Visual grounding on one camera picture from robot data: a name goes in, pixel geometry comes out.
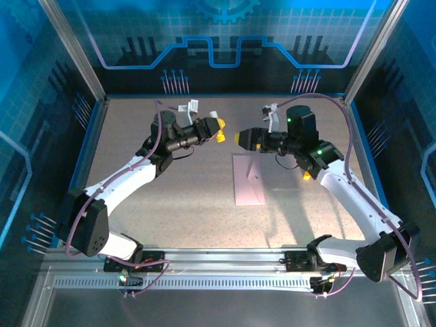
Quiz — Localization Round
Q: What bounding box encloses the aluminium corner post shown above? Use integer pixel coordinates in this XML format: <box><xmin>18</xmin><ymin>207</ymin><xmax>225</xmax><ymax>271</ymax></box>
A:
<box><xmin>342</xmin><ymin>0</ymin><xmax>411</xmax><ymax>105</ymax></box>
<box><xmin>37</xmin><ymin>0</ymin><xmax>109</xmax><ymax>104</ymax></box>

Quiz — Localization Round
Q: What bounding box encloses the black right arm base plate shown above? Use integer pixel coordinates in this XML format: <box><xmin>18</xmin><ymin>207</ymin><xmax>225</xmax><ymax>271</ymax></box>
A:
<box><xmin>284</xmin><ymin>250</ymin><xmax>347</xmax><ymax>273</ymax></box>

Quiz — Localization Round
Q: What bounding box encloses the slotted cable duct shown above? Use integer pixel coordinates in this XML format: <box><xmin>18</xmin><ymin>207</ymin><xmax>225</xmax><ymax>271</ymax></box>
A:
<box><xmin>53</xmin><ymin>276</ymin><xmax>317</xmax><ymax>290</ymax></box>

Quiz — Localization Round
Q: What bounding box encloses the aluminium front rail beam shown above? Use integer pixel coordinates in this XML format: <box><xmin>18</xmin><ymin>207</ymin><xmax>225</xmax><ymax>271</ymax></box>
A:
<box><xmin>42</xmin><ymin>247</ymin><xmax>411</xmax><ymax>273</ymax></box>

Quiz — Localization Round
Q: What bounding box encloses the black connector box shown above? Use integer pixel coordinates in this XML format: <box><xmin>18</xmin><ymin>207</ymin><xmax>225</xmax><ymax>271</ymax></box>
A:
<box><xmin>118</xmin><ymin>272</ymin><xmax>144</xmax><ymax>294</ymax></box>
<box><xmin>309</xmin><ymin>275</ymin><xmax>334</xmax><ymax>296</ymax></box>

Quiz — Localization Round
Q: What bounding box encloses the aluminium side rail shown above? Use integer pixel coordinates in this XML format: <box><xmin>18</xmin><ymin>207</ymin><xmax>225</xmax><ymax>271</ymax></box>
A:
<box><xmin>56</xmin><ymin>98</ymin><xmax>110</xmax><ymax>248</ymax></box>
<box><xmin>342</xmin><ymin>98</ymin><xmax>392</xmax><ymax>247</ymax></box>

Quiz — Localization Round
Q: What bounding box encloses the pink envelope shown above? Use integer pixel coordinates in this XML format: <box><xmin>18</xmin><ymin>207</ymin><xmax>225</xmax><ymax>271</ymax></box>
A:
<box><xmin>232</xmin><ymin>153</ymin><xmax>266</xmax><ymax>206</ymax></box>

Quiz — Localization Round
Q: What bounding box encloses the grey front platform panel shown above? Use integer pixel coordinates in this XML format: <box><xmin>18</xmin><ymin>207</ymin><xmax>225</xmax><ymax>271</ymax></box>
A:
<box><xmin>20</xmin><ymin>265</ymin><xmax>432</xmax><ymax>327</ymax></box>

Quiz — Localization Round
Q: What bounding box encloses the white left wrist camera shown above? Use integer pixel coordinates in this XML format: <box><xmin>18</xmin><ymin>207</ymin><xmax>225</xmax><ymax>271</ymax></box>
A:
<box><xmin>176</xmin><ymin>98</ymin><xmax>200</xmax><ymax>126</ymax></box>

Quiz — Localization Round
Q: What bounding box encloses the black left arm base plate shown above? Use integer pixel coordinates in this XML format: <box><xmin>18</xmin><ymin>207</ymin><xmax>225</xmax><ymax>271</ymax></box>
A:
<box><xmin>104</xmin><ymin>251</ymin><xmax>168</xmax><ymax>273</ymax></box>

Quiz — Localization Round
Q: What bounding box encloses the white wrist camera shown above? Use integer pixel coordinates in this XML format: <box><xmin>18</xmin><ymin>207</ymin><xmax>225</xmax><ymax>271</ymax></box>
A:
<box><xmin>176</xmin><ymin>98</ymin><xmax>200</xmax><ymax>126</ymax></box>
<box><xmin>261</xmin><ymin>104</ymin><xmax>281</xmax><ymax>134</ymax></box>

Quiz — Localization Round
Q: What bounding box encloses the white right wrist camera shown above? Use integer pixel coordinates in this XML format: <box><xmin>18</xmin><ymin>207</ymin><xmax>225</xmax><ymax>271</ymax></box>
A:
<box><xmin>261</xmin><ymin>104</ymin><xmax>281</xmax><ymax>134</ymax></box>

